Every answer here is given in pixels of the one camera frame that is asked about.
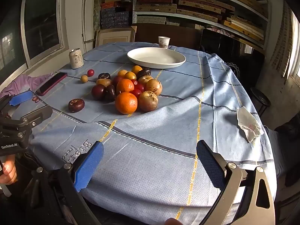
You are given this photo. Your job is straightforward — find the white drink can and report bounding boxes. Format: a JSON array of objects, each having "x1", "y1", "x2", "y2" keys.
[{"x1": 69, "y1": 48, "x2": 84, "y2": 70}]

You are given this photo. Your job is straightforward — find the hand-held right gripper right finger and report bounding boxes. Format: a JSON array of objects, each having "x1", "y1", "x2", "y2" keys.
[{"x1": 196, "y1": 140, "x2": 276, "y2": 225}]

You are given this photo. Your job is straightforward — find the white oval plate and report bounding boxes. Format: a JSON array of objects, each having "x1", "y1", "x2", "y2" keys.
[{"x1": 127, "y1": 47, "x2": 186, "y2": 69}]

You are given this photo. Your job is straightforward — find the white metal shelf unit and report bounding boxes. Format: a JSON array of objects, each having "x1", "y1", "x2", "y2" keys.
[{"x1": 131, "y1": 0, "x2": 272, "y2": 52}]

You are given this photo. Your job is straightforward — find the wooden picture frame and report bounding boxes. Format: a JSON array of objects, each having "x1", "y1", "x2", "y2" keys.
[{"x1": 95, "y1": 26, "x2": 137, "y2": 48}]

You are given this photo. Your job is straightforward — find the white paper cup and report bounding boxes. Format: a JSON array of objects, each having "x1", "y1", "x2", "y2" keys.
[{"x1": 158, "y1": 36, "x2": 170, "y2": 49}]

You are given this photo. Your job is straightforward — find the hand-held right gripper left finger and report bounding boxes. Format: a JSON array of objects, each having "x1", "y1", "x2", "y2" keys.
[{"x1": 29, "y1": 141, "x2": 104, "y2": 225}]

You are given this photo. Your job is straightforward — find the large tan passion fruit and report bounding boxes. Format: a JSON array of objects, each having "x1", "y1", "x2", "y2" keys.
[{"x1": 138, "y1": 91, "x2": 159, "y2": 112}]

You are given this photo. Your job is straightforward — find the blue checked tablecloth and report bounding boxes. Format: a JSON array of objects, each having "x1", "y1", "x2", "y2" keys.
[{"x1": 28, "y1": 42, "x2": 278, "y2": 223}]

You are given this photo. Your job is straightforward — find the dark brown wooden board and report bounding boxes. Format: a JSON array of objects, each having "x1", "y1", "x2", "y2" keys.
[{"x1": 134, "y1": 23, "x2": 202, "y2": 50}]

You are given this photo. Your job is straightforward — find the patterned curtain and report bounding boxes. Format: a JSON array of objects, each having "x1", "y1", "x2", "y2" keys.
[{"x1": 269, "y1": 0, "x2": 293, "y2": 78}]

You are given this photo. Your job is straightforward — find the dark object white spiral print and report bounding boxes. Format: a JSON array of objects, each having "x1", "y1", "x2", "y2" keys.
[{"x1": 225, "y1": 61, "x2": 242, "y2": 78}]

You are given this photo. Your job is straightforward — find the marbled leaning panel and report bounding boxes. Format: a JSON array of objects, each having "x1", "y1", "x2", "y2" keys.
[{"x1": 93, "y1": 0, "x2": 101, "y2": 32}]

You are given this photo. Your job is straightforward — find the person's left hand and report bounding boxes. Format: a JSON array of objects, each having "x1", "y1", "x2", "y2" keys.
[{"x1": 0, "y1": 155, "x2": 18, "y2": 185}]

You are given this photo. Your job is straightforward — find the dark red plum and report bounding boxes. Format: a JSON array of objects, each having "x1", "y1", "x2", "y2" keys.
[
  {"x1": 112, "y1": 75, "x2": 124, "y2": 87},
  {"x1": 91, "y1": 84, "x2": 106, "y2": 100}
]

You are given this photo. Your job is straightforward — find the large deep orange mandarin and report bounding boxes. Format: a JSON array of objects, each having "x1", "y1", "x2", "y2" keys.
[{"x1": 115, "y1": 92, "x2": 138, "y2": 114}]

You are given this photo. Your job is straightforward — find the purple cloth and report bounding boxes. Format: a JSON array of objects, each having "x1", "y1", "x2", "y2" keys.
[{"x1": 0, "y1": 73, "x2": 54, "y2": 96}]

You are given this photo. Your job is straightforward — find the red smartphone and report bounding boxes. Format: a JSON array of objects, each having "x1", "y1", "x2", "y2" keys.
[{"x1": 35, "y1": 72, "x2": 68, "y2": 96}]

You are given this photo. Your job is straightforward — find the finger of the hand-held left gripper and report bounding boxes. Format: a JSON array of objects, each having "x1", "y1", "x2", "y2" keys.
[
  {"x1": 0, "y1": 91, "x2": 34, "y2": 118},
  {"x1": 16, "y1": 105, "x2": 53, "y2": 132}
]

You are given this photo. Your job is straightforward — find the black glossy panel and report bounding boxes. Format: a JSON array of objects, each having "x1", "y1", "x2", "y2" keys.
[{"x1": 199, "y1": 28, "x2": 265, "y2": 80}]

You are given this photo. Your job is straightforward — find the pink cloth bundle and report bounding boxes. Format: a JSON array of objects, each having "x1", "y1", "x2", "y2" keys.
[{"x1": 206, "y1": 27, "x2": 236, "y2": 38}]

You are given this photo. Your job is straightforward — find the white framed window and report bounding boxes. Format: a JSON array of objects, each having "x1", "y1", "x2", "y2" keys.
[{"x1": 0, "y1": 0, "x2": 65, "y2": 75}]

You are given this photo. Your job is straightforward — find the black round stool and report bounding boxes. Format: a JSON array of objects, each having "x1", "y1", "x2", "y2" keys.
[{"x1": 250, "y1": 87, "x2": 272, "y2": 118}]

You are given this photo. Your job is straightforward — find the white leaning board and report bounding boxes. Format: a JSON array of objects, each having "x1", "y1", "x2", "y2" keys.
[{"x1": 81, "y1": 0, "x2": 88, "y2": 43}]

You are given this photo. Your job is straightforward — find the orange spotted passion fruit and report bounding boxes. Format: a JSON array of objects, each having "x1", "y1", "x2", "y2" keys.
[{"x1": 145, "y1": 79, "x2": 163, "y2": 96}]

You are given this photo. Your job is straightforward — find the stack of blue patterned boxes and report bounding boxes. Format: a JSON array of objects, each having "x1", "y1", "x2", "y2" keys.
[{"x1": 100, "y1": 2, "x2": 132, "y2": 29}]

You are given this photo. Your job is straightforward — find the red cherry tomatoes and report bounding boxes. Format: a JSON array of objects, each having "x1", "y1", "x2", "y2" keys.
[{"x1": 116, "y1": 78, "x2": 135, "y2": 93}]

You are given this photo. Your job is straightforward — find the olive brown passion fruit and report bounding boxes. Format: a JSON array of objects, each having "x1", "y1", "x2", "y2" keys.
[{"x1": 138, "y1": 75, "x2": 154, "y2": 85}]

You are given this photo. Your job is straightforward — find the bright sunlit window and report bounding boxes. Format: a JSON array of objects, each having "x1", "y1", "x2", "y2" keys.
[{"x1": 287, "y1": 9, "x2": 300, "y2": 85}]

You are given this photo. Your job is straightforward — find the crumpled white tissue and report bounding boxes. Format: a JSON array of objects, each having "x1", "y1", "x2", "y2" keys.
[{"x1": 237, "y1": 106, "x2": 265, "y2": 143}]

